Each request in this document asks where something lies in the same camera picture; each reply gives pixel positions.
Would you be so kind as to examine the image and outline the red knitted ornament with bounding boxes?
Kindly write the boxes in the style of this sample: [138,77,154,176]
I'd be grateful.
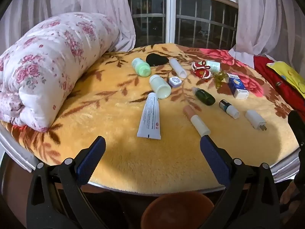
[192,61,212,80]

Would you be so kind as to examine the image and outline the person's right hand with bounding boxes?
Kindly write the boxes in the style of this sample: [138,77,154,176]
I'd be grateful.
[279,179,302,207]

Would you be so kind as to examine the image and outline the silver bed frame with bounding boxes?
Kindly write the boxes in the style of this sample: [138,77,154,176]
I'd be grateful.
[0,124,301,196]

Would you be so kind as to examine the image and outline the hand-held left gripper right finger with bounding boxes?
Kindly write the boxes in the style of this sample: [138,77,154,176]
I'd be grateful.
[200,135,280,229]

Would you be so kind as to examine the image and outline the black cloth pouch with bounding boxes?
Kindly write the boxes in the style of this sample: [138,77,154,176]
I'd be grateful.
[146,53,169,66]

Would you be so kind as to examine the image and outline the red cloth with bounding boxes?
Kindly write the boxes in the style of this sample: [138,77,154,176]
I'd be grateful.
[253,55,305,122]

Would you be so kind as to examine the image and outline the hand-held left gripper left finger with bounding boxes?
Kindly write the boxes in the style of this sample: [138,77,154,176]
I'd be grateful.
[26,136,106,229]

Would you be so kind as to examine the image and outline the white plug adapter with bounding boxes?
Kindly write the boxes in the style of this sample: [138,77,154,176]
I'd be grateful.
[245,110,267,131]

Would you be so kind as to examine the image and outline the yellow printed pillow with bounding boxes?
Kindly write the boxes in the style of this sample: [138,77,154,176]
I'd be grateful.
[266,61,305,94]

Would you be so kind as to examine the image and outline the white cylindrical tube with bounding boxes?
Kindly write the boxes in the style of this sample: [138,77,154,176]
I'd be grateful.
[169,58,187,79]

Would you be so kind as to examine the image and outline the blue and white carton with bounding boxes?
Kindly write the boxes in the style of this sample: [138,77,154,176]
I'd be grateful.
[225,73,249,100]

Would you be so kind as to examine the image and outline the pale green jar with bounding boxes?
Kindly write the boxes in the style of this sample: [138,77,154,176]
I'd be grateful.
[149,75,171,100]

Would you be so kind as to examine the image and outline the brown round basin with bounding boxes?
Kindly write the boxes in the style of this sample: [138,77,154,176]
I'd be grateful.
[140,191,215,229]

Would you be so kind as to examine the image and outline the white bottle with green cap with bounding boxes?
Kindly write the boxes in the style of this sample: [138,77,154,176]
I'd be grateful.
[205,60,221,73]

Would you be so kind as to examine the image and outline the green plastic bottle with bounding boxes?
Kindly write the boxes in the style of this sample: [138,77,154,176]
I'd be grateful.
[132,58,151,77]

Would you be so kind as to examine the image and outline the dark green small bottle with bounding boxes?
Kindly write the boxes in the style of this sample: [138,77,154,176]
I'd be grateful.
[192,87,216,106]

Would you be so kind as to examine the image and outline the yellow floral plush blanket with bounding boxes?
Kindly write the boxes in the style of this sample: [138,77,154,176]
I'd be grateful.
[0,43,301,195]

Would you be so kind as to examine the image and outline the white framed barred window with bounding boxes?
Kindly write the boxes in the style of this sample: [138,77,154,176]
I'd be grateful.
[125,0,239,50]

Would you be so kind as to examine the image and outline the white squeeze tube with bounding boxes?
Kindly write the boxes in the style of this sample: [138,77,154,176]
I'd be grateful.
[137,92,162,140]

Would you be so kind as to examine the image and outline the dark bottle with white cap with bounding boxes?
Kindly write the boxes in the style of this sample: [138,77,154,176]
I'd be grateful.
[219,99,240,119]

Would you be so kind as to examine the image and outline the small purple and white box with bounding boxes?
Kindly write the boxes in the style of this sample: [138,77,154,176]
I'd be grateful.
[169,76,183,88]

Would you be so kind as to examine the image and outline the pink floral rolled quilt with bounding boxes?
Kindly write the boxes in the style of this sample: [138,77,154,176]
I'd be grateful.
[0,12,121,133]

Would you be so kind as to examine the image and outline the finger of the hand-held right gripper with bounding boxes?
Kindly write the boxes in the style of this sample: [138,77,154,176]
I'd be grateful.
[288,110,305,155]

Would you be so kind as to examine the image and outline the pink and white stick tube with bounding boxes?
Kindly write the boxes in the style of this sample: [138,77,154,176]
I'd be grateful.
[183,105,211,137]

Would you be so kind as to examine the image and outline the yellow-green hair clip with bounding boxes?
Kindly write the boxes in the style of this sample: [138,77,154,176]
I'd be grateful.
[214,72,226,90]

